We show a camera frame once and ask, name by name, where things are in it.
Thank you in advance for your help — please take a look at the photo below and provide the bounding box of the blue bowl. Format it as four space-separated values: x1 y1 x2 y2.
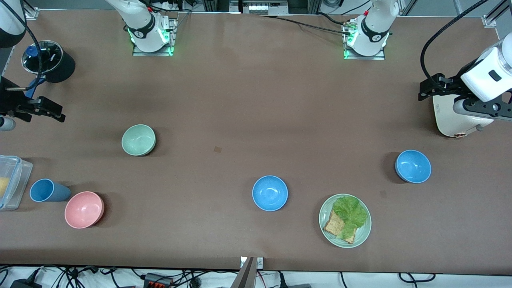
252 176 288 212
395 150 432 184

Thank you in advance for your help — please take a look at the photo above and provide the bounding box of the green bowl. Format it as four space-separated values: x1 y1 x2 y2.
122 124 156 156

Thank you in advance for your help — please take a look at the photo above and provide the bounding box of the pink bowl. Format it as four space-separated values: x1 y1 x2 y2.
64 191 105 229

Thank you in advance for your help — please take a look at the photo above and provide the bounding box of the cream white toaster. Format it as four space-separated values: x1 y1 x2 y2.
433 94 495 138

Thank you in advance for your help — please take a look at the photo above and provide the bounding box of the glass lid blue knob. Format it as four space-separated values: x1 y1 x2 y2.
22 40 64 75

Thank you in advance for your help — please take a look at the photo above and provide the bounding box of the clear plastic container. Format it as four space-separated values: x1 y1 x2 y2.
0 155 33 211

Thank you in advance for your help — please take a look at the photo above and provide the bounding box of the blue cup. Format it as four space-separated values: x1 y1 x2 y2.
30 178 72 202

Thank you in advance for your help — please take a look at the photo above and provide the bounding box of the green lettuce leaf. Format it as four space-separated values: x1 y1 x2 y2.
333 196 368 240

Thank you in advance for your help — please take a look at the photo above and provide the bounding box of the green plate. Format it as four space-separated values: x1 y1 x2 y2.
319 194 372 248

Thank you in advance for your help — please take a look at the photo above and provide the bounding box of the brown bread slice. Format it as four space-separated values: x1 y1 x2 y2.
323 210 356 244

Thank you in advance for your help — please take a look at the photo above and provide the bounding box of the grey power strip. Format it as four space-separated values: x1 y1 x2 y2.
230 0 288 15

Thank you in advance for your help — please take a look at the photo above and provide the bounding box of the black red power device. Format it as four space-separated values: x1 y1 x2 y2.
143 273 173 288

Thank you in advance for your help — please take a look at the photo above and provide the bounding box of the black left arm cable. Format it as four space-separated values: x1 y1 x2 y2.
421 0 490 86

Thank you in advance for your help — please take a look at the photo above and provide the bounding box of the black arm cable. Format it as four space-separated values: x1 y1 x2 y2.
421 0 490 86
7 0 44 80

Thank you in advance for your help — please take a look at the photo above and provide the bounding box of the black pot blue handle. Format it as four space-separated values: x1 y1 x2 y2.
21 40 76 98

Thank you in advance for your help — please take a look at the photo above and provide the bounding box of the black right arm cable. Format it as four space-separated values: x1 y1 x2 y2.
7 0 44 80

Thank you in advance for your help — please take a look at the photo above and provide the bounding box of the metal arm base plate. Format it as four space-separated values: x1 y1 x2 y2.
132 18 177 56
343 20 386 61

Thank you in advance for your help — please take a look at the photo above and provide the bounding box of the black cable on table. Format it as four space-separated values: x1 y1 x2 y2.
260 14 354 36

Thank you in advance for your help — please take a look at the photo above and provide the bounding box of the black looped floor cable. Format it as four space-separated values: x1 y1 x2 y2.
398 273 436 284

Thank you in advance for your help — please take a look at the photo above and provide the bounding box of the grey camera pole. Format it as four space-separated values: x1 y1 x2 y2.
231 257 256 288

